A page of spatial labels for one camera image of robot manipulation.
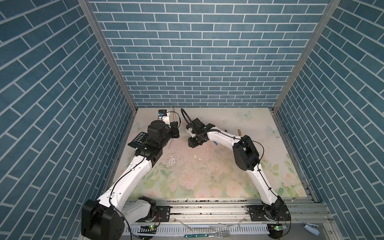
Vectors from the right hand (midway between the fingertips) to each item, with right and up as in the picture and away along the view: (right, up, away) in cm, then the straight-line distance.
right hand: (190, 142), depth 100 cm
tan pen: (+36, +6, +7) cm, 37 cm away
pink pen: (-7, +4, -32) cm, 33 cm away
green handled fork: (+16, -38, -32) cm, 52 cm away
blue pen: (+14, +4, -27) cm, 31 cm away
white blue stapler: (+60, -36, -31) cm, 76 cm away
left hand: (-5, +14, -23) cm, 27 cm away
